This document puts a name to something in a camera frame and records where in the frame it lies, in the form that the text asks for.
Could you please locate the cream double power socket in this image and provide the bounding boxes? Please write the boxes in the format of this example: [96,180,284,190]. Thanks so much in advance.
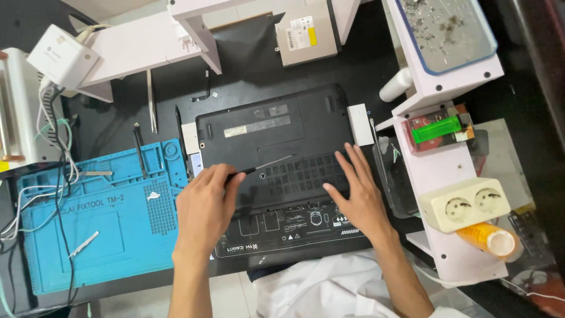
[418,177,512,234]

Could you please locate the long metal tweezers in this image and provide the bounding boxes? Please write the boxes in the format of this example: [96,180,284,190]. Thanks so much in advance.
[146,69,159,134]

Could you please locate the person's white shirt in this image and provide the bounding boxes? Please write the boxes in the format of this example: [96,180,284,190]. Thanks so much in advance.
[251,249,469,318]

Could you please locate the blue silicone repair mat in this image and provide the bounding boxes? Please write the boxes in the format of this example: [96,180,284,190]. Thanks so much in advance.
[17,139,191,296]

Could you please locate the black printed work mat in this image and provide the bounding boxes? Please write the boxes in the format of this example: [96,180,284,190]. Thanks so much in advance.
[211,200,376,259]

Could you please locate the white plastic bottle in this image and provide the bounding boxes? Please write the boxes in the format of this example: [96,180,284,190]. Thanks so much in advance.
[379,67,414,103]

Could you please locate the white wooden desk shelf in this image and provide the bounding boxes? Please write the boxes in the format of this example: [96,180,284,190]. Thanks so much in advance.
[74,0,362,103]

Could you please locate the black flex cable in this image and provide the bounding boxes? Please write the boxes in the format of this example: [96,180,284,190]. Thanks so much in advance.
[190,70,212,102]

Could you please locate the black spudger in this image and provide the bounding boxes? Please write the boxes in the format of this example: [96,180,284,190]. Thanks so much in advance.
[132,122,149,180]

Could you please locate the small metal tweezers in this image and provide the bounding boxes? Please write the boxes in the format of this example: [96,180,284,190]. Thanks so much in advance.
[68,231,100,259]

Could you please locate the white metal appliance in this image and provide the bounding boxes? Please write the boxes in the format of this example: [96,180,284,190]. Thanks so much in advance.
[0,47,63,169]

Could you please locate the orange tape roll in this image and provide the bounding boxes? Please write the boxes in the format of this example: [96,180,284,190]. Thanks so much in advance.
[456,222,524,262]

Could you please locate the green lighter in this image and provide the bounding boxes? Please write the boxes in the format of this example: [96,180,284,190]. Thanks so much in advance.
[411,115,462,145]

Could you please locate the person's right hand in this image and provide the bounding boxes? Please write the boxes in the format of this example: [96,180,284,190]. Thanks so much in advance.
[322,142,401,248]

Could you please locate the silver optical disc drive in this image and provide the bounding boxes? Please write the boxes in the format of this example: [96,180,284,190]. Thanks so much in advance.
[274,0,343,68]

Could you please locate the person's left hand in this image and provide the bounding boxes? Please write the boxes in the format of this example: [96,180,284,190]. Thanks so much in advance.
[172,163,247,266]

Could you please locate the white power adapter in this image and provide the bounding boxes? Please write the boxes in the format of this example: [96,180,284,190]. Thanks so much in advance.
[26,24,101,92]

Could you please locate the black handled precision screwdriver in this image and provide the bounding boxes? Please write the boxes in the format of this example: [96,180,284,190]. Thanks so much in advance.
[224,154,295,184]

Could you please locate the clear plastic container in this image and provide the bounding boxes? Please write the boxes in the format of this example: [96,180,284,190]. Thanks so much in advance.
[373,135,421,220]

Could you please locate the red cigarette pack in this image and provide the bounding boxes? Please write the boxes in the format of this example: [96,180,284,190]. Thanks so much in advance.
[401,103,476,154]

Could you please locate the thin metal pry tool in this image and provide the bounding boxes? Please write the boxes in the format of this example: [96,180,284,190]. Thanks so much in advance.
[369,118,390,187]

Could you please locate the blue rimmed tray of screws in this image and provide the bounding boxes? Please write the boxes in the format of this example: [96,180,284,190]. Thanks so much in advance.
[395,0,499,76]

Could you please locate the black laptop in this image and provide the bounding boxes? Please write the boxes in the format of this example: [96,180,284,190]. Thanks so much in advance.
[195,83,377,218]

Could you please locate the tall white wooden shelf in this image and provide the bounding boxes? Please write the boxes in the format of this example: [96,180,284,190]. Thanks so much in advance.
[374,0,509,289]

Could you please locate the short white plastic block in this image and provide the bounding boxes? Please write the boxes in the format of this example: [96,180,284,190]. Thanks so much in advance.
[180,122,200,155]

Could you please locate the black pen tool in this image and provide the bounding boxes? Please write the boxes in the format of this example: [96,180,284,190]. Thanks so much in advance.
[175,105,189,165]

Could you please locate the white cable bundle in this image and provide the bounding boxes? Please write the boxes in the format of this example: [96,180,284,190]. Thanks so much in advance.
[0,75,81,243]

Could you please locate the long white plastic block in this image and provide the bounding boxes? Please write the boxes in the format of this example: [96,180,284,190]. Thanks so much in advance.
[346,103,375,147]

